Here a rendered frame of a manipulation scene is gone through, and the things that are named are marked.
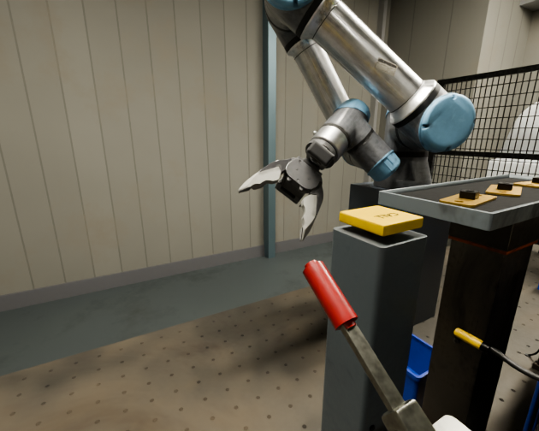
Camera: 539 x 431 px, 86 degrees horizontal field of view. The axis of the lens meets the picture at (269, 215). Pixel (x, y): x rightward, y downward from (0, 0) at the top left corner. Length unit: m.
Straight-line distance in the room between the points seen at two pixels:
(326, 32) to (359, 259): 0.51
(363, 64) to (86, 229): 2.37
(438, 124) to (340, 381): 0.52
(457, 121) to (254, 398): 0.71
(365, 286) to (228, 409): 0.48
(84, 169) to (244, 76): 1.52
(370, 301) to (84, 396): 0.67
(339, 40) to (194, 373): 0.80
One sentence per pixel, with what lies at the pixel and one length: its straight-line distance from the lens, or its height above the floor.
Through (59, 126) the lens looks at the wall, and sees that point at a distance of 2.60.
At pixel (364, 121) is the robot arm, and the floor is 1.27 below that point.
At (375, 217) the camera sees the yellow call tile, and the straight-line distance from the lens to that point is 0.31.
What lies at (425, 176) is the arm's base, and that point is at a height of 1.14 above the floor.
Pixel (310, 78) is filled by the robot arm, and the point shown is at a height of 1.38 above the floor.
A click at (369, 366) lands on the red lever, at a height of 1.09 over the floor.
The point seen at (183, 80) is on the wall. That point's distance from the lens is 2.69.
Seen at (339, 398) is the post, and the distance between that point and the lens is 0.42.
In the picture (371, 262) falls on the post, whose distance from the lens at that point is 0.30.
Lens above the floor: 1.24
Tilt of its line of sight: 15 degrees down
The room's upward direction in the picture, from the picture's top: straight up
